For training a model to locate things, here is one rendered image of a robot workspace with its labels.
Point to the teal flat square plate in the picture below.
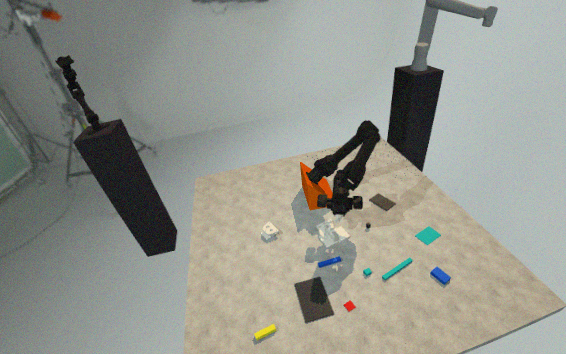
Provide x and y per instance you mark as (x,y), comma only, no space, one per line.
(427,235)

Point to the yellow rectangular bar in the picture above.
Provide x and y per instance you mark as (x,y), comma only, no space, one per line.
(265,332)

